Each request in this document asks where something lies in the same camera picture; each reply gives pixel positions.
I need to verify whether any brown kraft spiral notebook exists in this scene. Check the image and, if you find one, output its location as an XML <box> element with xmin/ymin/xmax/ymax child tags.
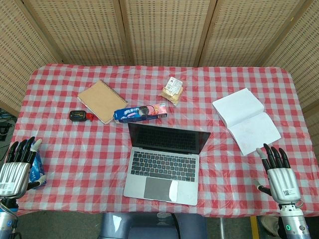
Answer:
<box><xmin>76</xmin><ymin>79</ymin><xmax>129</xmax><ymax>125</ymax></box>

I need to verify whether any bagged bread with label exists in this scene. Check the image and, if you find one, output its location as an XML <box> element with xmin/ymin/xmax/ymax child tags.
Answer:
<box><xmin>160</xmin><ymin>76</ymin><xmax>184</xmax><ymax>107</ymax></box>

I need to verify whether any black equipment with cables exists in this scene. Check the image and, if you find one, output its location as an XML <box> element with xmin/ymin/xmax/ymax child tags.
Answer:
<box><xmin>0</xmin><ymin>108</ymin><xmax>16</xmax><ymax>160</ymax></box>

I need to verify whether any blue pink cookie box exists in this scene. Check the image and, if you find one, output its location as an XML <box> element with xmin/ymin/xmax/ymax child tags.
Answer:
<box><xmin>113</xmin><ymin>103</ymin><xmax>168</xmax><ymax>124</ymax></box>

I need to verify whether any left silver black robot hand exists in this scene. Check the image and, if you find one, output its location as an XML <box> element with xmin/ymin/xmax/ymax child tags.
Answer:
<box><xmin>0</xmin><ymin>136</ymin><xmax>48</xmax><ymax>200</ymax></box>

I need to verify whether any grey blue robot torso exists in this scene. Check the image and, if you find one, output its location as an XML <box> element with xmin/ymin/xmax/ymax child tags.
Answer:
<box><xmin>99</xmin><ymin>212</ymin><xmax>207</xmax><ymax>239</ymax></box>

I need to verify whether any silver grey laptop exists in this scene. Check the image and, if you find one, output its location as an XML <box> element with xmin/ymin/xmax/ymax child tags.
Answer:
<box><xmin>123</xmin><ymin>121</ymin><xmax>211</xmax><ymax>207</ymax></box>

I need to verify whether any beige shoe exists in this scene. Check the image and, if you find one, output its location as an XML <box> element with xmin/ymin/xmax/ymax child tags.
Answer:
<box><xmin>260</xmin><ymin>216</ymin><xmax>281</xmax><ymax>237</ymax></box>

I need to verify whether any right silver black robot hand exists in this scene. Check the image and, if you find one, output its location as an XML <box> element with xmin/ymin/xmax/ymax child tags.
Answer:
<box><xmin>253</xmin><ymin>143</ymin><xmax>302</xmax><ymax>206</ymax></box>

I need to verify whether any open white paper notebook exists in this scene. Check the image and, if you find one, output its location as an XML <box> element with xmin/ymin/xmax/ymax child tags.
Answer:
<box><xmin>211</xmin><ymin>87</ymin><xmax>282</xmax><ymax>157</ymax></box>

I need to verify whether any black bottle with red cap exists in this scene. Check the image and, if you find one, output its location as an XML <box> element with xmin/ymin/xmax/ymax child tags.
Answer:
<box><xmin>69</xmin><ymin>110</ymin><xmax>95</xmax><ymax>122</ymax></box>

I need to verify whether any red white checkered tablecloth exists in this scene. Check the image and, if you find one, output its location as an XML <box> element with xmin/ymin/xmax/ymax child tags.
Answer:
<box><xmin>0</xmin><ymin>63</ymin><xmax>319</xmax><ymax>219</ymax></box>

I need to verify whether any small blue snack pack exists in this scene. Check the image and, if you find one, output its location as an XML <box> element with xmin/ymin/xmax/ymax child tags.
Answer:
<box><xmin>28</xmin><ymin>152</ymin><xmax>47</xmax><ymax>190</ymax></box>

